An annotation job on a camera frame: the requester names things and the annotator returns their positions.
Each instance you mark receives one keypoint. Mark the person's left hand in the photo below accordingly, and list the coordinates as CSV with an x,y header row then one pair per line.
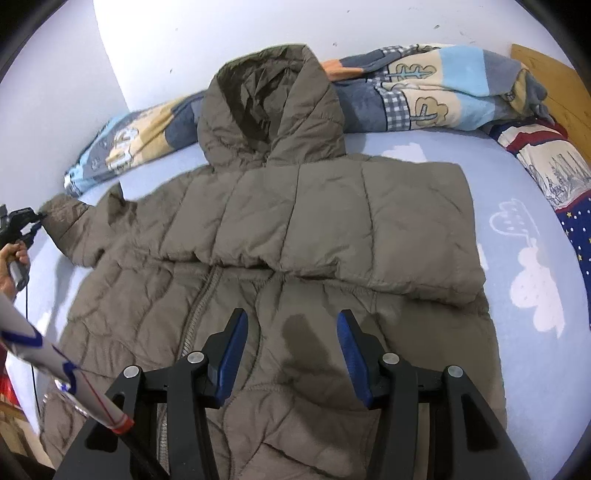
x,y
10,272

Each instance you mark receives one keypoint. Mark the light blue cloud bed sheet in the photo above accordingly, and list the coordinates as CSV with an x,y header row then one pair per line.
x,y
521,295

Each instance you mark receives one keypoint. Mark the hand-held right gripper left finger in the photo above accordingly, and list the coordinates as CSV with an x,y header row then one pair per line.
x,y
233,350

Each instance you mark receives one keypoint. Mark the wooden headboard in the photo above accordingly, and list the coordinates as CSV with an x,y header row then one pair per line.
x,y
561,87

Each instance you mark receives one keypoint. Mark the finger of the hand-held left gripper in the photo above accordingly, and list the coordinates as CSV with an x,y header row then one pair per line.
x,y
38,220

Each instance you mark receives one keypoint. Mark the white blue-striped sleeve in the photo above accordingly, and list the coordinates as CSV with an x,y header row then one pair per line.
x,y
60,360

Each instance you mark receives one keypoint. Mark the red and blue printed pillow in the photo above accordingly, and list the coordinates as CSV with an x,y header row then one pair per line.
x,y
558,180

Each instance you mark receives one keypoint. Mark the olive hooded puffer jacket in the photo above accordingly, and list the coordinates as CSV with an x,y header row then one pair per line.
x,y
295,217

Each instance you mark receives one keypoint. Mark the striped printed fleece blanket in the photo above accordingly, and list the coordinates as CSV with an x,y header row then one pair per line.
x,y
415,92

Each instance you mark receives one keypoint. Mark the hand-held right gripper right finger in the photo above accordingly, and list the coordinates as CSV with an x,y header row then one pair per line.
x,y
353,357

